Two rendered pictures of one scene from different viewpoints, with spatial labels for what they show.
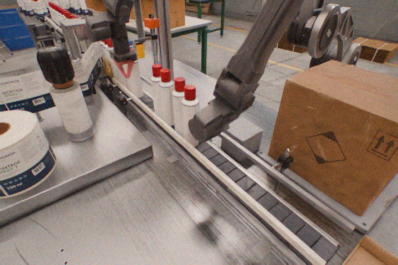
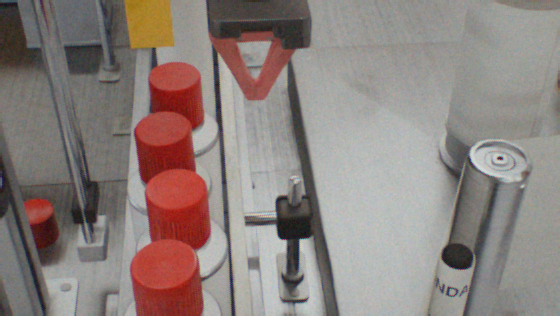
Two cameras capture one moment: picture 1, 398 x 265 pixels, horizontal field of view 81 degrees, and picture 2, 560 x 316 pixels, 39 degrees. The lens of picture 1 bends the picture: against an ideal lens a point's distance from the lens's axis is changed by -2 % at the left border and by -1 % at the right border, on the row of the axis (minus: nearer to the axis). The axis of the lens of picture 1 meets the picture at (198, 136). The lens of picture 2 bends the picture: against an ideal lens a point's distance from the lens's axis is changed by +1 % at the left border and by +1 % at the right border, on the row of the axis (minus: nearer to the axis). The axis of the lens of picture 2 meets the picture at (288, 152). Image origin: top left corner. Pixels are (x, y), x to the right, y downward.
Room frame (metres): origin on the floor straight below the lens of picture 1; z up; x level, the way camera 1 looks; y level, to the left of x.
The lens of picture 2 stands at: (1.24, 0.54, 1.37)
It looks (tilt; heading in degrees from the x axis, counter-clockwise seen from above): 40 degrees down; 211
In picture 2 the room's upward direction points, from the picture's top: 1 degrees clockwise
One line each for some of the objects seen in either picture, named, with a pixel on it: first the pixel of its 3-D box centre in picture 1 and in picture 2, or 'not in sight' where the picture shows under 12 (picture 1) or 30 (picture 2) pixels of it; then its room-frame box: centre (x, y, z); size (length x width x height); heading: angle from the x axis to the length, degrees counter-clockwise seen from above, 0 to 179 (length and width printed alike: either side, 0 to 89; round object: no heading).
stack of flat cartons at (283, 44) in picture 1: (293, 38); not in sight; (4.61, -1.79, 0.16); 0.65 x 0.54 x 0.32; 49
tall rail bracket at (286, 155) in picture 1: (277, 176); not in sight; (0.42, -0.21, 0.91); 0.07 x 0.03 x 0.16; 127
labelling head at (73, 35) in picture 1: (84, 50); not in sight; (1.16, 0.56, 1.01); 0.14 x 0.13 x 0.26; 37
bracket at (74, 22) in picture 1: (75, 22); not in sight; (1.16, 0.56, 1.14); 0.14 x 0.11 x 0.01; 37
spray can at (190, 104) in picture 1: (190, 117); not in sight; (0.60, 0.02, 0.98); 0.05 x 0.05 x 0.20
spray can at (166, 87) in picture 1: (167, 98); not in sight; (0.72, 0.10, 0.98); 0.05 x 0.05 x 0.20
